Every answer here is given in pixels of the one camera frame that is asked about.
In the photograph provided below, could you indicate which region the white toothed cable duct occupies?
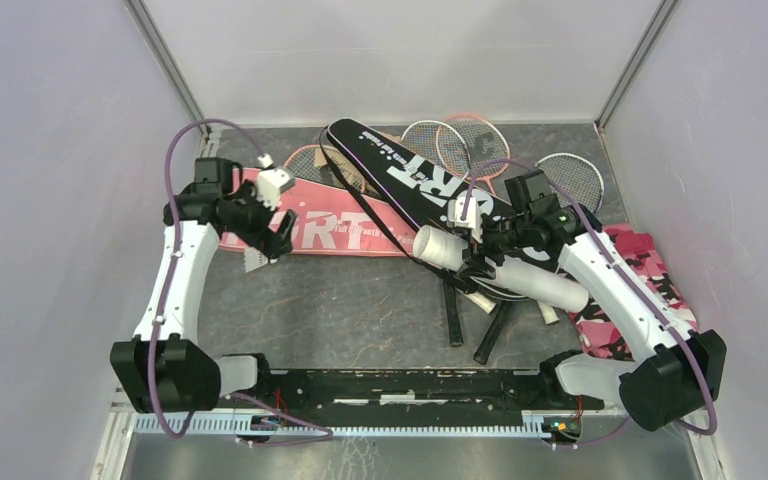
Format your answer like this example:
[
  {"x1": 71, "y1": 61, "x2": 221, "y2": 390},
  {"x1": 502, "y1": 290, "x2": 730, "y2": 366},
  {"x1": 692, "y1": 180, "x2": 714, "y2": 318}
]
[{"x1": 132, "y1": 409, "x2": 581, "y2": 439}]

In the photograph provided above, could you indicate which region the black racket handle right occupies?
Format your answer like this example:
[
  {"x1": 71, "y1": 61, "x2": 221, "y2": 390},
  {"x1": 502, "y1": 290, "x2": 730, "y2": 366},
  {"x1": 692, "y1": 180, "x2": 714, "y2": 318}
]
[{"x1": 473, "y1": 301, "x2": 515, "y2": 366}]

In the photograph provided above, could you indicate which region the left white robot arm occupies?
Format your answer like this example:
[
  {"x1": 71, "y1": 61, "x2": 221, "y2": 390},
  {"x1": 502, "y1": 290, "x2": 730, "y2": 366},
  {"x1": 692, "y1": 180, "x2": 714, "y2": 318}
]
[{"x1": 110, "y1": 154, "x2": 297, "y2": 413}]

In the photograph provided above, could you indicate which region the black SPORT racket bag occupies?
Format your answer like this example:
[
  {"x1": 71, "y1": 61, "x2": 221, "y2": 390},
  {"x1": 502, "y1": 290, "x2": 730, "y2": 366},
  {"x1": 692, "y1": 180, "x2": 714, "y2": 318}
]
[{"x1": 323, "y1": 118, "x2": 557, "y2": 301}]

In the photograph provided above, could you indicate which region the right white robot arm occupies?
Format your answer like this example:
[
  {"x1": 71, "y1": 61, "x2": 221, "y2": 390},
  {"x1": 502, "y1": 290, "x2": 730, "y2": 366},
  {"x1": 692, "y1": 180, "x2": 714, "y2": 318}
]
[{"x1": 452, "y1": 169, "x2": 727, "y2": 436}]

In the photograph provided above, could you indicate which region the pink frame badminton racket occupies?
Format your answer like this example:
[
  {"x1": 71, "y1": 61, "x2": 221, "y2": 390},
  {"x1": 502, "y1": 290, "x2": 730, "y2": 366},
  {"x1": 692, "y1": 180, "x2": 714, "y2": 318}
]
[{"x1": 444, "y1": 113, "x2": 510, "y2": 195}]

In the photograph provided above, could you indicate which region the white frame badminton racket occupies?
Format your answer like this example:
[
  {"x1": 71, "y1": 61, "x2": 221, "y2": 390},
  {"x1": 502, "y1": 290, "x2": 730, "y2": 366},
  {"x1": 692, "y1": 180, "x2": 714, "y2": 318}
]
[{"x1": 401, "y1": 120, "x2": 470, "y2": 179}]

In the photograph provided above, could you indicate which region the white racket handle right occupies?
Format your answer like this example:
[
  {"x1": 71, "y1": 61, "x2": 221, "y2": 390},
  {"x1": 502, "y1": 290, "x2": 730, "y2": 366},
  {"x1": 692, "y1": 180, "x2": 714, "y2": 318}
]
[{"x1": 537, "y1": 301, "x2": 560, "y2": 325}]

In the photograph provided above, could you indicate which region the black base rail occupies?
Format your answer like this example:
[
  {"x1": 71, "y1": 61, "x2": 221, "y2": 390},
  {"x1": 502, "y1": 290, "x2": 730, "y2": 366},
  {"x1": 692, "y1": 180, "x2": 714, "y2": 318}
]
[{"x1": 245, "y1": 369, "x2": 605, "y2": 427}]

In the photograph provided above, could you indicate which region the white racket handle left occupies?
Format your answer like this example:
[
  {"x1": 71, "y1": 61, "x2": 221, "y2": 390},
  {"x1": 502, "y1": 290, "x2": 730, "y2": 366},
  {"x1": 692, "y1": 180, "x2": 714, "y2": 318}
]
[{"x1": 464, "y1": 292, "x2": 497, "y2": 314}]

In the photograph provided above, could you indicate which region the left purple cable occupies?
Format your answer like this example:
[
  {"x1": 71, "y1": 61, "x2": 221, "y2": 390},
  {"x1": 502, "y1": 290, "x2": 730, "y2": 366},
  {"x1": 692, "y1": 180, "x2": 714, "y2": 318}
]
[{"x1": 147, "y1": 119, "x2": 336, "y2": 448}]

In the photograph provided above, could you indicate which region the black racket handle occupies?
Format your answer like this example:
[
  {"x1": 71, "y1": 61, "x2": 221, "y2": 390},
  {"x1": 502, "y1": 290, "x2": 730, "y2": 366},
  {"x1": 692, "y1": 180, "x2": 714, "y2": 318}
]
[
  {"x1": 443, "y1": 282, "x2": 464, "y2": 348},
  {"x1": 473, "y1": 301, "x2": 515, "y2": 366}
]

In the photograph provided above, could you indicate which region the pink camouflage cloth bag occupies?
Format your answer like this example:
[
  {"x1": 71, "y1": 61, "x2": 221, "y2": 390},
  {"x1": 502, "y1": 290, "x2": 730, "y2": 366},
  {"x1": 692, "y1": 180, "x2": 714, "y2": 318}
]
[{"x1": 569, "y1": 223, "x2": 698, "y2": 361}]

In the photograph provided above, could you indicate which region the black racket handle left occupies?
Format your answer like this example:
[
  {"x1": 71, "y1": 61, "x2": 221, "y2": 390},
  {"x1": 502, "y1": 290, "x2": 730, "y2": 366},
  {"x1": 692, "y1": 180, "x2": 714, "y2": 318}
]
[{"x1": 443, "y1": 282, "x2": 464, "y2": 348}]

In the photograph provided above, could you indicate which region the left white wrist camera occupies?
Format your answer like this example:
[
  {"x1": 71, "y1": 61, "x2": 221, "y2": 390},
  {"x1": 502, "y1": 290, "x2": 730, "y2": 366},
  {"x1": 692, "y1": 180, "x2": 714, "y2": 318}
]
[{"x1": 255, "y1": 167, "x2": 296, "y2": 210}]

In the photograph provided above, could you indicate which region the shuttlecock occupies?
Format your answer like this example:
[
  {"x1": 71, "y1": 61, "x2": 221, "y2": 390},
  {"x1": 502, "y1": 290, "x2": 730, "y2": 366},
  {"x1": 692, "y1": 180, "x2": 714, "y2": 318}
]
[{"x1": 242, "y1": 249, "x2": 275, "y2": 273}]

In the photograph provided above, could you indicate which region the white racket handle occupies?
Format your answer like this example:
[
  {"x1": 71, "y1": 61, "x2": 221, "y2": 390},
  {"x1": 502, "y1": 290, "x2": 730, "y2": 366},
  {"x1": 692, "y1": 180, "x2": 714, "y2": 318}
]
[
  {"x1": 464, "y1": 292, "x2": 497, "y2": 314},
  {"x1": 537, "y1": 301, "x2": 560, "y2": 325}
]

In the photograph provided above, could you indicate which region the white racket right side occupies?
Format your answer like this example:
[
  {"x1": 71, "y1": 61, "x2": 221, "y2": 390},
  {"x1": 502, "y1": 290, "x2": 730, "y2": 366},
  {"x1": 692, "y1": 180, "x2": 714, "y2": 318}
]
[{"x1": 535, "y1": 152, "x2": 605, "y2": 213}]

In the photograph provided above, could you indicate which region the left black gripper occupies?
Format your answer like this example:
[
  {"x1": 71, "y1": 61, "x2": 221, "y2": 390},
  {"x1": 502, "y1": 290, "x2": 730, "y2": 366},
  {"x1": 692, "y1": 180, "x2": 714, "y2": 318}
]
[{"x1": 224, "y1": 181, "x2": 297, "y2": 259}]

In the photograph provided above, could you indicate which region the white shuttlecock tube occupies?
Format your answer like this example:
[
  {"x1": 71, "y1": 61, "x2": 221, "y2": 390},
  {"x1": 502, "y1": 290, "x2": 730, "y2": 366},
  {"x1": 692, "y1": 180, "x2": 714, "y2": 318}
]
[{"x1": 412, "y1": 226, "x2": 589, "y2": 313}]

